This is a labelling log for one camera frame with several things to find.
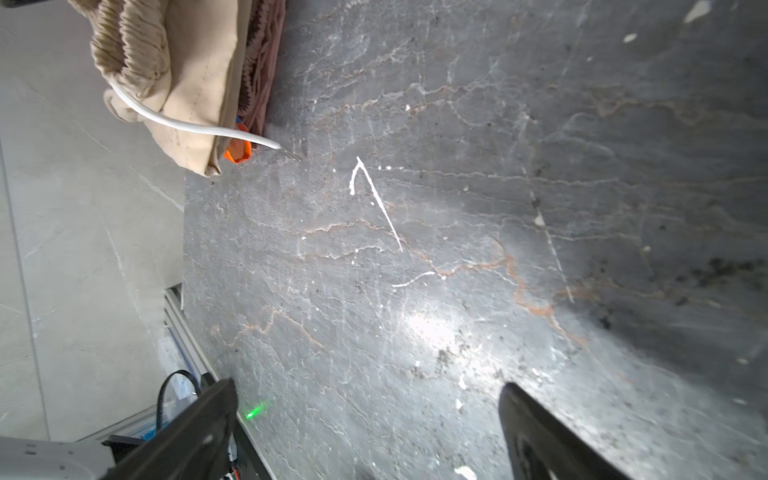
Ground rainbow striped shorts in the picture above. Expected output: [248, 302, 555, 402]
[224, 138, 253, 164]

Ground beige shorts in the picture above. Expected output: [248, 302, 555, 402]
[71, 0, 282, 177]

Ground aluminium mounting rail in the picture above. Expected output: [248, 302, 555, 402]
[164, 283, 217, 388]

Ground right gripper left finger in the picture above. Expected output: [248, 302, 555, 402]
[103, 379, 238, 480]

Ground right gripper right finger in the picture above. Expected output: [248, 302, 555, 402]
[498, 383, 627, 479]

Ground pink shorts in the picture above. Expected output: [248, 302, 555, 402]
[238, 0, 286, 135]

